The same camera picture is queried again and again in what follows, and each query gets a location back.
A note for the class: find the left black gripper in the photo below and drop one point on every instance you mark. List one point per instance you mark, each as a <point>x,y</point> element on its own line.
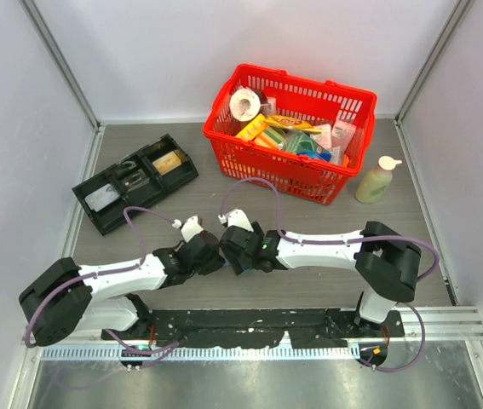
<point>217,261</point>

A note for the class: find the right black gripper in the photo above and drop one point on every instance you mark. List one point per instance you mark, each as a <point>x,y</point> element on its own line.
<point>236,263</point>

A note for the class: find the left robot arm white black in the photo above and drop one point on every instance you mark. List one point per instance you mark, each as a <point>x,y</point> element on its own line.
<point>56,302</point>

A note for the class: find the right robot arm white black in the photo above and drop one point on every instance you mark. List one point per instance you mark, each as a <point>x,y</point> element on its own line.
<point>387,263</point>

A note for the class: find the white card in tray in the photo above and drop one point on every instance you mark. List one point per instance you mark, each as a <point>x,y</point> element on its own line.
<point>101,198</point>

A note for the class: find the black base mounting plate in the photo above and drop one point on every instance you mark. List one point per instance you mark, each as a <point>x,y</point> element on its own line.
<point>307,328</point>

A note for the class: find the black compartment tray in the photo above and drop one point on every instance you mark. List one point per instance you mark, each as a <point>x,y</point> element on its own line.
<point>137,182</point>

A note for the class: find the yellow orange box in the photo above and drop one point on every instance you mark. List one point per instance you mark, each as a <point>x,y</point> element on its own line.
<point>261,133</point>

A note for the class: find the green patterned packet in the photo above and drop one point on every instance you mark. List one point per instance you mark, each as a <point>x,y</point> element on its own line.
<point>302,144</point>

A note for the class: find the red plastic shopping basket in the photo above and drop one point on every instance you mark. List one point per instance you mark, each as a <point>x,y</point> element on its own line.
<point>320,104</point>

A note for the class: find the yellow chips bag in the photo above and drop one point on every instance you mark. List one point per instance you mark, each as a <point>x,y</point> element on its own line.
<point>290,123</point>

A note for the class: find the green lotion bottle white cap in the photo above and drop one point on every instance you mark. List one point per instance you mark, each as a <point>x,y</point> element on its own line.
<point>375,183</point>

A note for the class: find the white tape roll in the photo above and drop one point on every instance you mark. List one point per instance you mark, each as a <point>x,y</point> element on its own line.
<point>244,104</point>

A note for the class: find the pink white packet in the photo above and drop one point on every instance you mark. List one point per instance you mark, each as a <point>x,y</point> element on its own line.
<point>342,133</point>

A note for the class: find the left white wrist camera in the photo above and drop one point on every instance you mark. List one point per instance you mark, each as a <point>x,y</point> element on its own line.
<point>191,227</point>

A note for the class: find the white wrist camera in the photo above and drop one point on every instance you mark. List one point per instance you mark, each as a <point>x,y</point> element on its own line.
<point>191,227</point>
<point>235,218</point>

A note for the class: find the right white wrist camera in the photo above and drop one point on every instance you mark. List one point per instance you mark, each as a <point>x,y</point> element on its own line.
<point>235,218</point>

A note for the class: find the white slotted cable duct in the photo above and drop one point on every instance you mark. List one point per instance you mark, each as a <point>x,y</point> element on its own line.
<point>109,351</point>

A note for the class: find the aluminium frame rail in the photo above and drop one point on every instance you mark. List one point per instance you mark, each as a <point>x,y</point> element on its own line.
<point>434,324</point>

